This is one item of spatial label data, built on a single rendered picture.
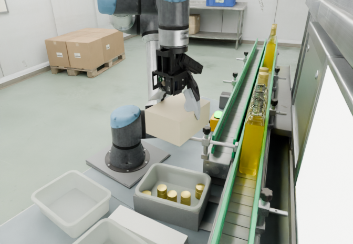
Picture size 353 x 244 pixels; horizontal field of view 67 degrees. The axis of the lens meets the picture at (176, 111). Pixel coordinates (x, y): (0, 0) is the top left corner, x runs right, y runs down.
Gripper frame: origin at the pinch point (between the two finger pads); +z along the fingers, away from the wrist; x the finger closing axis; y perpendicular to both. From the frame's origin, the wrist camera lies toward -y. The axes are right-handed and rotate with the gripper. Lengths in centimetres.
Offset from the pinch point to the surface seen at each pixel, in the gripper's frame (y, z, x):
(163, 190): 4.7, 28.9, -3.2
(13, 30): -129, 36, -389
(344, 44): 3.6, -25.4, 36.7
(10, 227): 41, 35, -36
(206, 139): -10.2, 13.5, 4.1
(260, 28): -581, 77, -175
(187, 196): 2.1, 28.8, 4.9
